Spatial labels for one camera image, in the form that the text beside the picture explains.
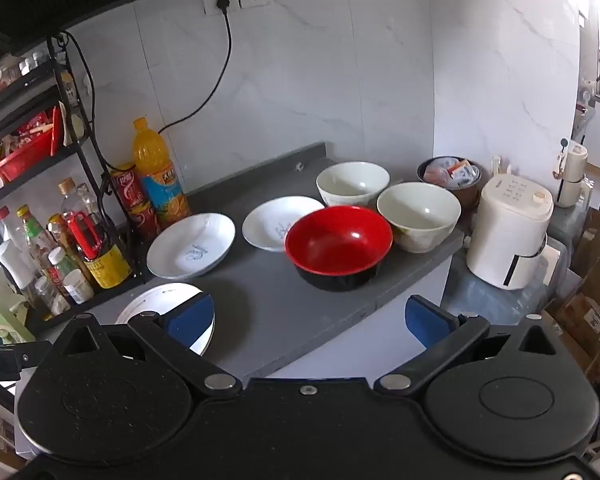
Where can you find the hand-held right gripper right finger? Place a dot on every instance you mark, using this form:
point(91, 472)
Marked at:
point(425, 317)

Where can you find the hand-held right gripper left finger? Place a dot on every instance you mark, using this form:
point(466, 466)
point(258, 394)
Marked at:
point(192, 317)

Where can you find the white plate with orange rim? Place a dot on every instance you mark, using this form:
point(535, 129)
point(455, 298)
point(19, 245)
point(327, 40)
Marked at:
point(150, 300)

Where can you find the white plate with blue print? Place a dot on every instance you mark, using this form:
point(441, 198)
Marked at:
point(180, 245)

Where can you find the white bowl with floral pattern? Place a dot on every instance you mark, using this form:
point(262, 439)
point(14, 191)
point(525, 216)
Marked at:
point(420, 210)

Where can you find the red and black bowl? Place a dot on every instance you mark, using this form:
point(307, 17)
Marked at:
point(340, 240)

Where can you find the plain white bowl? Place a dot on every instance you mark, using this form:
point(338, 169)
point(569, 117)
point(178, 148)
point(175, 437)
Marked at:
point(352, 182)

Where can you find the green carton box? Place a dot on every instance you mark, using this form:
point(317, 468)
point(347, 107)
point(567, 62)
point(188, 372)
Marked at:
point(0, 315)

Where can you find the clear plastic storage box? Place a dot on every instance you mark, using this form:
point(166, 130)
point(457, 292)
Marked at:
point(480, 302)

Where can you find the small glass jar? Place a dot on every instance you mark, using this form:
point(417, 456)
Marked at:
point(47, 297)

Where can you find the yellow label jar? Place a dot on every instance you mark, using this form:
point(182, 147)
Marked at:
point(107, 265)

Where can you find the black metal kitchen rack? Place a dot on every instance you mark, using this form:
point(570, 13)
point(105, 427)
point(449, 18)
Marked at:
point(87, 301)

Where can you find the white plastic pill bottle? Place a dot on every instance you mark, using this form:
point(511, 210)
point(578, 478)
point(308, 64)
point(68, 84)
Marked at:
point(78, 287)

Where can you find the small jar with red label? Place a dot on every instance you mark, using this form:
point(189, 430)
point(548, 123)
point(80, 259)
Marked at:
point(59, 265)

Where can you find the white air fryer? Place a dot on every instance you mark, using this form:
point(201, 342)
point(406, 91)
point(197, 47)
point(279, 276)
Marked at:
point(505, 230)

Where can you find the brown bowl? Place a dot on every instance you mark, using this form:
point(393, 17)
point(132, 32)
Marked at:
point(467, 194)

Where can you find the sauce bottle with yellow cap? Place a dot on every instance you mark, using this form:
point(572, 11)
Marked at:
point(30, 230)

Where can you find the orange juice bottle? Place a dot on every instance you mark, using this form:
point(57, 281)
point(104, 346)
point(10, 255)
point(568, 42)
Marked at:
point(157, 180)

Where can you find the pile of sauce packets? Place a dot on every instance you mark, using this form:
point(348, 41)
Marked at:
point(447, 171)

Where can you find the cardboard box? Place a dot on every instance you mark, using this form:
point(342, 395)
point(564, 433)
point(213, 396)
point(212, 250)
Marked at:
point(587, 320)
point(597, 240)

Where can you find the clear bottle with cork cap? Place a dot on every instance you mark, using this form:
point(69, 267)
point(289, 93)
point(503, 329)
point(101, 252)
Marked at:
point(70, 195)

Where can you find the small white jug appliance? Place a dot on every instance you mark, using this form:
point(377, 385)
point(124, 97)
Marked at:
point(572, 175)

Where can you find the red plastic basket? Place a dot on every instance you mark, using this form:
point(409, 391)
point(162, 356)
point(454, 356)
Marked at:
point(25, 150)

